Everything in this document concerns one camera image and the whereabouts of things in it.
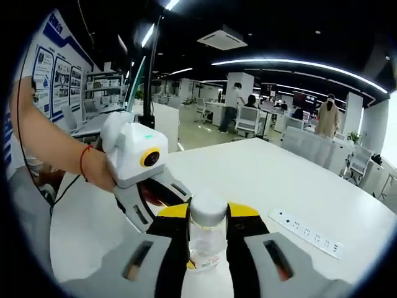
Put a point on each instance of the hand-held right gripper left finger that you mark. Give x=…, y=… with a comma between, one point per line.
x=172, y=226

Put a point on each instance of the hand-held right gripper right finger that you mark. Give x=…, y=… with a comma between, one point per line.
x=245, y=226

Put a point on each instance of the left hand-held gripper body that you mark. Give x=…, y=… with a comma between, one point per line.
x=136, y=149

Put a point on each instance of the clear plastic bottle white cap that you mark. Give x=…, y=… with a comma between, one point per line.
x=207, y=208

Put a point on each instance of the person's left hand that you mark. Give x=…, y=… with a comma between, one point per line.
x=102, y=170

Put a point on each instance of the white table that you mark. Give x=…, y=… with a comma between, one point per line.
x=263, y=174

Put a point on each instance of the white power strip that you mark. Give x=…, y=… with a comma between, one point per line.
x=305, y=232

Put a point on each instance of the white mesh office chair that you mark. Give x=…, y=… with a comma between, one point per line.
x=247, y=121

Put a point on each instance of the ceiling air vent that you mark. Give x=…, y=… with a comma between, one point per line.
x=221, y=38

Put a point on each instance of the potted green plant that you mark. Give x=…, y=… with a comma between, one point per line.
x=354, y=137

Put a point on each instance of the wall poster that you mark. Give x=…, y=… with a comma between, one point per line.
x=59, y=74

